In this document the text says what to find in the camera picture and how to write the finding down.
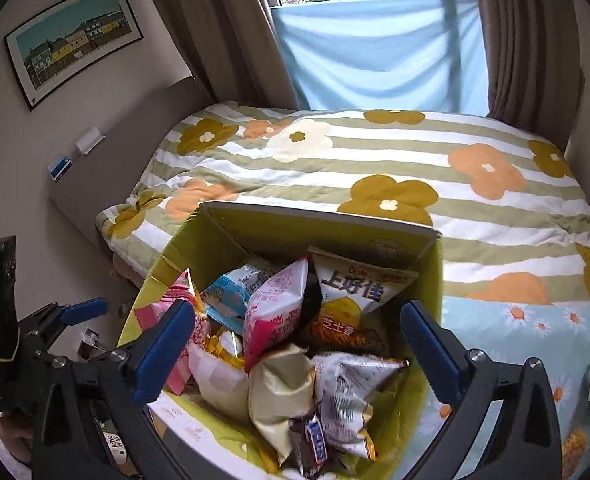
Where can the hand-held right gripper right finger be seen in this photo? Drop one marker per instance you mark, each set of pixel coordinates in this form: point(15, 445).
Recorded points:
point(432, 355)

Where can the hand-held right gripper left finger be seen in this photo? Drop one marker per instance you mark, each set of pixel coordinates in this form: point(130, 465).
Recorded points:
point(167, 345)

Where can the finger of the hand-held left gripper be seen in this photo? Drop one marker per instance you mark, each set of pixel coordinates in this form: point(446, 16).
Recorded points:
point(94, 342)
point(82, 310)

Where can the pink striped snack packet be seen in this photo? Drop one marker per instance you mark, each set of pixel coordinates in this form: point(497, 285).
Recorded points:
point(170, 300)

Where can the gold foil snack packet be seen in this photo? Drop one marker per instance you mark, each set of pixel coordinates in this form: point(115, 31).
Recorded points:
point(225, 347)

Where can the plain white snack packet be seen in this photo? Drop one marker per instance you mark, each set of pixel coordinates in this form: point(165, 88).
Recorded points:
point(215, 380)

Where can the blue white snack packet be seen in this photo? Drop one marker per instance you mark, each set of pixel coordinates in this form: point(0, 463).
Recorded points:
point(225, 295)

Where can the white yellow cheese snack packet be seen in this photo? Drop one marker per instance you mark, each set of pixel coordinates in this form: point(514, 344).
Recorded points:
point(360, 295)

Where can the white barcode snack bag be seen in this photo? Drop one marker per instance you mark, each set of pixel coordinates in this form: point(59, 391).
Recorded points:
point(345, 395)

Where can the cream snack packet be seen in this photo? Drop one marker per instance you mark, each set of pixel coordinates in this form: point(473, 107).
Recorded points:
point(280, 395)

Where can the yellow-green cardboard box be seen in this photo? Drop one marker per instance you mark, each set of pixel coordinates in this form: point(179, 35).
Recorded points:
point(235, 230)

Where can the dark candy bar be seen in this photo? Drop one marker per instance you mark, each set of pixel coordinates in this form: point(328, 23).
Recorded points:
point(315, 440)

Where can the person's left hand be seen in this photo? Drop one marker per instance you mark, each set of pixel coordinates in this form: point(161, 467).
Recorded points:
point(15, 435)

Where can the light blue daisy sheet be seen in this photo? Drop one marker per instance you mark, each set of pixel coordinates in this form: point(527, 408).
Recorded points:
point(515, 340)

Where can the small blue box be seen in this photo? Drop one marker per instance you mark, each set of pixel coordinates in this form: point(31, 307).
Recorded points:
point(60, 167)

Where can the beige headboard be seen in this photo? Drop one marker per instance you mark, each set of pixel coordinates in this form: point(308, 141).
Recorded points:
point(125, 160)

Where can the small white box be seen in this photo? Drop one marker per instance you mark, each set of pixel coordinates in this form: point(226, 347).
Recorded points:
point(90, 140)

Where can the clear waffle packet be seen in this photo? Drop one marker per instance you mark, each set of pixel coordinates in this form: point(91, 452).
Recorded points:
point(575, 452)

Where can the striped floral quilt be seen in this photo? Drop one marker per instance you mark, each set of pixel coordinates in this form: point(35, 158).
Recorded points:
point(375, 160)

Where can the framed houses picture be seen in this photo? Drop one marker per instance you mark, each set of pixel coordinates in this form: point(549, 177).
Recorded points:
point(70, 40)

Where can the blue hanging cloth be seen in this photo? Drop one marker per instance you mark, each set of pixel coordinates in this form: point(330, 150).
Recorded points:
point(375, 55)

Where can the brown curtain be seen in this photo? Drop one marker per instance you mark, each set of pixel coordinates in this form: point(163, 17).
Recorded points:
point(525, 35)
point(225, 20)

